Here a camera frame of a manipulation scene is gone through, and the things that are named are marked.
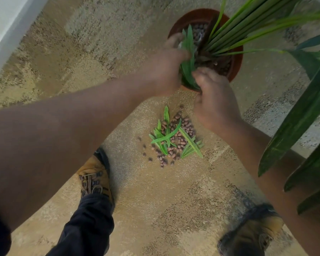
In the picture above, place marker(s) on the terracotta plant pot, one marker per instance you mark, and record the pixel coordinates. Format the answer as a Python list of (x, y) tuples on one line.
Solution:
[(236, 63)]

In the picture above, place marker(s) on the green palm plant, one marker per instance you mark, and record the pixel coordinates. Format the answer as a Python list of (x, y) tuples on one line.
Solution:
[(304, 109)]

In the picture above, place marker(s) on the person's tan boot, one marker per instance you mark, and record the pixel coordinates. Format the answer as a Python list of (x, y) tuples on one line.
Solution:
[(94, 173), (253, 231)]

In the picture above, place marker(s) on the pile of cut green leaves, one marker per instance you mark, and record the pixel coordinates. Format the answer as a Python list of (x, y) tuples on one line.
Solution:
[(165, 137)]

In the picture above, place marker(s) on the person's right hand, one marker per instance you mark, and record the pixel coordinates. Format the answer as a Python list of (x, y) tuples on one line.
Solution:
[(216, 103)]

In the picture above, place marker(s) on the bunch of green leaves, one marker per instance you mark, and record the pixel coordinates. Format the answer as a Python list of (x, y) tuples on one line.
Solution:
[(188, 69)]

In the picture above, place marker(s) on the person's right forearm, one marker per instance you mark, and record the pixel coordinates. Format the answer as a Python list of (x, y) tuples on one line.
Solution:
[(272, 178)]

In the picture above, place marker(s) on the person's left tan boot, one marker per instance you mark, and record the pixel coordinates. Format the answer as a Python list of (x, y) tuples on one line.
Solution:
[(94, 173)]

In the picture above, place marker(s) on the person's left fingers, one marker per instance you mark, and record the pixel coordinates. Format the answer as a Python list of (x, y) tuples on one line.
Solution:
[(177, 43)]

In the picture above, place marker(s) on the pile of brown clay pebbles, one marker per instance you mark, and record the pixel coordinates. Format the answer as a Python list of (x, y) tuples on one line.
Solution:
[(180, 138)]

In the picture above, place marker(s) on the person's right fingers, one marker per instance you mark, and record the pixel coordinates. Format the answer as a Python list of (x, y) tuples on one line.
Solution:
[(201, 82)]

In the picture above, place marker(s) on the person's left forearm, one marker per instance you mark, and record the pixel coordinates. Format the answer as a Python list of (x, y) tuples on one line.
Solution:
[(56, 141)]

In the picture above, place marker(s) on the person's right tan boot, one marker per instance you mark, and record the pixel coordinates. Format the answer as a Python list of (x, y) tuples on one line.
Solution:
[(253, 231)]

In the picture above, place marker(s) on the brown clay pebbles filling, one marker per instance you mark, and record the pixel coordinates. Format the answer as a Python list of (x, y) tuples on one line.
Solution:
[(200, 30)]

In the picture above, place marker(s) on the dark blue trouser leg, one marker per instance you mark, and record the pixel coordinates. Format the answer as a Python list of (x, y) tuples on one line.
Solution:
[(88, 226)]

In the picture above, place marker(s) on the person's left hand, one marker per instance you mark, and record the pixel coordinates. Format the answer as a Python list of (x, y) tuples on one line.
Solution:
[(160, 74)]

